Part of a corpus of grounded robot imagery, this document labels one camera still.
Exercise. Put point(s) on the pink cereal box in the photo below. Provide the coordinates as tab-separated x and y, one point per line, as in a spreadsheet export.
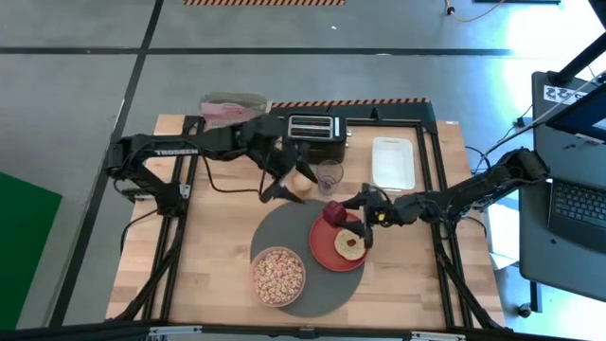
227	111

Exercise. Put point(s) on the black slanted pole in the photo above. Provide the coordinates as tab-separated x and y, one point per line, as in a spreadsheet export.
580	59

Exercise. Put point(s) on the black laptop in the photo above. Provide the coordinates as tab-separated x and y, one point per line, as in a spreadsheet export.
577	208

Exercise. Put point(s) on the black caster wheel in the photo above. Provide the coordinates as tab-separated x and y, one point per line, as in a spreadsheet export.
524	310

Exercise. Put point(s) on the green floor mat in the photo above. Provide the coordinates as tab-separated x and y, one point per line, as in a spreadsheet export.
23	246

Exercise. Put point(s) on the black toaster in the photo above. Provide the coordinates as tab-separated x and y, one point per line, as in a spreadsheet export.
326	150

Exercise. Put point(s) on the white plastic bin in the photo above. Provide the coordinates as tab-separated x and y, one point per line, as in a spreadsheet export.
393	163

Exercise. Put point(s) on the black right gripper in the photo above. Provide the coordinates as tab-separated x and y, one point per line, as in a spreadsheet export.
386	210

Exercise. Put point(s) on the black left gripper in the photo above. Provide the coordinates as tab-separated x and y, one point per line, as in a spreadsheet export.
270	142

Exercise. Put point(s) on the grey round placemat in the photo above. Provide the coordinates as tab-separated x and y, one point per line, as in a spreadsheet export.
284	227

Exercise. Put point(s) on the white patterned label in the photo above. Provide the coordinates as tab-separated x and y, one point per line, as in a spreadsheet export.
558	94

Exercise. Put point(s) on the small amber cup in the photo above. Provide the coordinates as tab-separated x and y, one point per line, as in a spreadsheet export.
300	184

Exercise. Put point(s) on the bagel with jam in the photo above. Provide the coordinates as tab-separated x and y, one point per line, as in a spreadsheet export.
342	246

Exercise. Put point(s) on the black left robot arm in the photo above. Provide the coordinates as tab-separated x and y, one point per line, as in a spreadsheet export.
175	152

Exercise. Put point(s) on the pink bowl of cereal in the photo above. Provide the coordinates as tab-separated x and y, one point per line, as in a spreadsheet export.
278	277

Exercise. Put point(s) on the black aluminium table frame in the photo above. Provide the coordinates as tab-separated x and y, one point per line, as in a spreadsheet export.
190	122

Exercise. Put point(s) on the dark tilted screen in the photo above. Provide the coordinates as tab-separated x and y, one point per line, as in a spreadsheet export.
584	118

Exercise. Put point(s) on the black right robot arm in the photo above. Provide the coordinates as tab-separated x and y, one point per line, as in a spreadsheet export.
473	189

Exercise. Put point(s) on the dark red apple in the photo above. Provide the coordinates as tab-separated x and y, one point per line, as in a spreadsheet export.
334	214

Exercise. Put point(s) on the red plate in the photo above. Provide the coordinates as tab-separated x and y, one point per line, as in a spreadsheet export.
324	246

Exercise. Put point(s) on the white box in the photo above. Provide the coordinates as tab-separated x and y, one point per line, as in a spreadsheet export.
502	241

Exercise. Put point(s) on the clear drinking glass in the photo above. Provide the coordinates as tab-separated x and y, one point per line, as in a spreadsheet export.
330	177

